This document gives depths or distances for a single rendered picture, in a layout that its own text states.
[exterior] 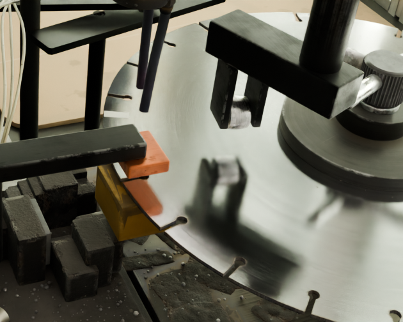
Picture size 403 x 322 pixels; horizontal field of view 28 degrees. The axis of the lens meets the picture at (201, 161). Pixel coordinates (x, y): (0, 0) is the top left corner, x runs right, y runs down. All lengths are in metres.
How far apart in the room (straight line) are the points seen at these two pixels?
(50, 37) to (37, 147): 0.23
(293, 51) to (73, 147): 0.12
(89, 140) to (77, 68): 0.50
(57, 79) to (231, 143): 0.44
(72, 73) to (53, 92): 0.05
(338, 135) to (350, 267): 0.10
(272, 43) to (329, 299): 0.14
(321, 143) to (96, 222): 0.14
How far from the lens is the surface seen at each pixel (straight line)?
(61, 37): 0.63
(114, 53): 0.95
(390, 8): 1.19
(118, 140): 0.42
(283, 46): 0.43
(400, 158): 0.49
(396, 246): 0.44
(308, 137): 0.48
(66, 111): 0.84
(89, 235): 0.46
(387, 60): 0.49
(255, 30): 0.44
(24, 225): 0.46
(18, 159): 0.40
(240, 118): 0.46
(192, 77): 0.54
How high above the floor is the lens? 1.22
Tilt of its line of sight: 37 degrees down
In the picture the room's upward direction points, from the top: 10 degrees clockwise
